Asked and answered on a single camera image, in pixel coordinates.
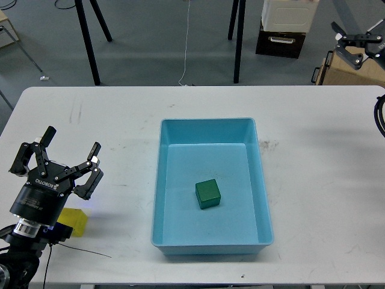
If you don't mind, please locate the cardboard box with handles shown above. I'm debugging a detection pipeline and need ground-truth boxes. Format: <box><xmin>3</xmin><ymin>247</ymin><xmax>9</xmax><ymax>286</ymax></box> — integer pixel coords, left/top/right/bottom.
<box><xmin>311</xmin><ymin>49</ymin><xmax>384</xmax><ymax>87</ymax></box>

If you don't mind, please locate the black tripod stand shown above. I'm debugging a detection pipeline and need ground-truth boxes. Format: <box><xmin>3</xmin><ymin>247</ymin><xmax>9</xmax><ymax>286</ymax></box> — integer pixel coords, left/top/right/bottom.
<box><xmin>227</xmin><ymin>0</ymin><xmax>246</xmax><ymax>84</ymax></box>
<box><xmin>73</xmin><ymin>0</ymin><xmax>113</xmax><ymax>86</ymax></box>

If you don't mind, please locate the white hanging cable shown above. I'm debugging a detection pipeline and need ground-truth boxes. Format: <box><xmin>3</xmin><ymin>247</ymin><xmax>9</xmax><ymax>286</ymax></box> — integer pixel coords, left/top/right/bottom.
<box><xmin>178</xmin><ymin>0</ymin><xmax>195</xmax><ymax>87</ymax></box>

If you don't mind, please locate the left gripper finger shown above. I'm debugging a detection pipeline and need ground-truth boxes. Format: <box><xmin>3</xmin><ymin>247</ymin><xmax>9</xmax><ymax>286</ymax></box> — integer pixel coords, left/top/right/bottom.
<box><xmin>57</xmin><ymin>142</ymin><xmax>103</xmax><ymax>200</ymax></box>
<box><xmin>9</xmin><ymin>126</ymin><xmax>57</xmax><ymax>178</ymax></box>

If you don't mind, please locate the white storage box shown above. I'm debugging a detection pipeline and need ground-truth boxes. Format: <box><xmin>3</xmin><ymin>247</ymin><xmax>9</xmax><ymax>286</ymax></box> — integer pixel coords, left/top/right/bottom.
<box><xmin>261</xmin><ymin>1</ymin><xmax>319</xmax><ymax>33</ymax></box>

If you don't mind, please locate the left black tripod stand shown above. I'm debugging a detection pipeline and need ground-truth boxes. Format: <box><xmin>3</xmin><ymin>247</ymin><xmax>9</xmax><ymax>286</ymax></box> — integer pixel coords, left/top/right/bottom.
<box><xmin>73</xmin><ymin>0</ymin><xmax>113</xmax><ymax>86</ymax></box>

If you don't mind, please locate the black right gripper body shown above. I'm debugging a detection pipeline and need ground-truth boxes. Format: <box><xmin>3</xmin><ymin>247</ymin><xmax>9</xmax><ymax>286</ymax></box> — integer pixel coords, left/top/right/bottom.
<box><xmin>365</xmin><ymin>19</ymin><xmax>384</xmax><ymax>57</ymax></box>

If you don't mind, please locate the green block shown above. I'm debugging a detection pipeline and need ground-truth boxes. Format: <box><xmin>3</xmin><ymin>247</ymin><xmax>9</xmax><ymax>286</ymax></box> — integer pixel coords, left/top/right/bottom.
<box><xmin>195</xmin><ymin>179</ymin><xmax>221</xmax><ymax>210</ymax></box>

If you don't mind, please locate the thin black cable tie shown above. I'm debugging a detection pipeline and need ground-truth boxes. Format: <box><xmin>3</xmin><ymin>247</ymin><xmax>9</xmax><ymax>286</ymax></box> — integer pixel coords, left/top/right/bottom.
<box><xmin>58</xmin><ymin>243</ymin><xmax>112</xmax><ymax>258</ymax></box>

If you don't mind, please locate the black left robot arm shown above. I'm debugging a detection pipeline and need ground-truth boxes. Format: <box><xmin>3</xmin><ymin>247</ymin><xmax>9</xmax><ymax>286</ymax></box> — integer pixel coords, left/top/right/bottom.
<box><xmin>1</xmin><ymin>126</ymin><xmax>103</xmax><ymax>288</ymax></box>

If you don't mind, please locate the right black tripod stand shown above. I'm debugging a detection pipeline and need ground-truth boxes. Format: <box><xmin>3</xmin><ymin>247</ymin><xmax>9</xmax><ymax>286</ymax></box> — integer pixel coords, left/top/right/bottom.
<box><xmin>227</xmin><ymin>0</ymin><xmax>246</xmax><ymax>84</ymax></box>

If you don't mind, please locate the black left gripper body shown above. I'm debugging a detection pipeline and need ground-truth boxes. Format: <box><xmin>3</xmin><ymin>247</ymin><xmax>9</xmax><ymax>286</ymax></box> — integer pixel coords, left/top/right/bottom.
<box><xmin>10</xmin><ymin>162</ymin><xmax>75</xmax><ymax>226</ymax></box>

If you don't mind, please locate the yellow block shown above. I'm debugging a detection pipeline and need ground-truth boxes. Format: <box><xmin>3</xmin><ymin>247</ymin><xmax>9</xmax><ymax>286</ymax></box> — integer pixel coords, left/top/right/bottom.
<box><xmin>57</xmin><ymin>208</ymin><xmax>88</xmax><ymax>237</ymax></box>

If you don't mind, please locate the black drawer box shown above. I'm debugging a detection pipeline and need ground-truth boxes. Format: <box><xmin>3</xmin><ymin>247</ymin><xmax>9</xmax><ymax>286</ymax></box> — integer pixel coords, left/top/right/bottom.
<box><xmin>256</xmin><ymin>23</ymin><xmax>306</xmax><ymax>59</ymax></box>

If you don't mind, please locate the wooden furniture with metal leg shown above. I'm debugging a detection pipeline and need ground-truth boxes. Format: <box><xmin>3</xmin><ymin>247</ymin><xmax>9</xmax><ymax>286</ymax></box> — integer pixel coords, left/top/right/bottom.
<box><xmin>0</xmin><ymin>8</ymin><xmax>43</xmax><ymax>111</ymax></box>

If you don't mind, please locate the blue plastic bin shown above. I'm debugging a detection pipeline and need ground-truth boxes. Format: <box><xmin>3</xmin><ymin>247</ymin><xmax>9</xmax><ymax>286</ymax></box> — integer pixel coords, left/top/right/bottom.
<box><xmin>152</xmin><ymin>118</ymin><xmax>274</xmax><ymax>255</ymax></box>

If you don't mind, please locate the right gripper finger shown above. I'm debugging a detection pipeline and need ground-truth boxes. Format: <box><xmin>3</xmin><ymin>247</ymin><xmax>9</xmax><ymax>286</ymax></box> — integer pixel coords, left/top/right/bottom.
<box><xmin>331</xmin><ymin>22</ymin><xmax>383</xmax><ymax>70</ymax></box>

